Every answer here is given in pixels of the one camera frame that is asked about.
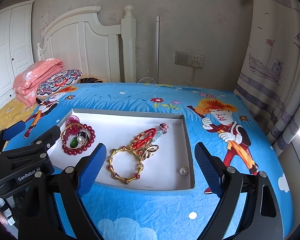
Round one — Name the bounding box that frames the silver metal pole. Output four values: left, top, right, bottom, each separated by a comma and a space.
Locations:
155, 16, 160, 83

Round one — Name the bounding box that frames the grey white jewelry tray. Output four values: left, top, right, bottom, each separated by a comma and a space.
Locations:
48, 109, 195, 194

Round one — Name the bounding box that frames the gold openwork ring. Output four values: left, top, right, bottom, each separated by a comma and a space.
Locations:
140, 144, 160, 160

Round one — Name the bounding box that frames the red cord gold bracelet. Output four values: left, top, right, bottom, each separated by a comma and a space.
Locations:
129, 127, 158, 156

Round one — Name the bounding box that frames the gold bangle bracelet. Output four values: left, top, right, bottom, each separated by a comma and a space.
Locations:
60, 122, 89, 147

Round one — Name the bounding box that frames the folded pink quilt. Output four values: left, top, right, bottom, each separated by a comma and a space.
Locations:
13, 58, 63, 106

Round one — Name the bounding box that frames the red flower hair ornament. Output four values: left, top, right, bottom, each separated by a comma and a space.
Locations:
65, 115, 81, 135

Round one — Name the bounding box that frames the ship print curtain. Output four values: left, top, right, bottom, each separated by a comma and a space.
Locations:
235, 0, 300, 154

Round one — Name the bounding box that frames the patterned round pillow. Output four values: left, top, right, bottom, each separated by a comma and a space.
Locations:
36, 69, 82, 100

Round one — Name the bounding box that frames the white wardrobe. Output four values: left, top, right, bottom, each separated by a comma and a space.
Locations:
0, 0, 34, 109

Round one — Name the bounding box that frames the dark red bead bracelet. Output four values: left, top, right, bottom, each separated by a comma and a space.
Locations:
61, 122, 97, 156

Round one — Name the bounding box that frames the yellow daisy bed sheet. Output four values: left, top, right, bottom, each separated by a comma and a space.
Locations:
0, 99, 38, 131

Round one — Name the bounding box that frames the white plug and cable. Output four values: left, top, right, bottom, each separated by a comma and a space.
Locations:
137, 60, 201, 87

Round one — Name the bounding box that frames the gold bamboo link bracelet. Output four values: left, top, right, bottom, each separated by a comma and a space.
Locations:
106, 145, 146, 185

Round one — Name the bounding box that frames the grey wall socket panel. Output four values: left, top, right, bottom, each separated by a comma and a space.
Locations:
174, 51, 204, 69

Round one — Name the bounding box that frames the white wooden headboard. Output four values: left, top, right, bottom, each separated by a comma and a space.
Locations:
37, 5, 136, 83

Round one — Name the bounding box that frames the white pearl pendant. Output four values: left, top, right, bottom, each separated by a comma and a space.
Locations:
75, 131, 87, 145

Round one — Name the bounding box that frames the green jade pendant black cord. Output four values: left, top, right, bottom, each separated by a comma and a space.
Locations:
69, 130, 87, 149

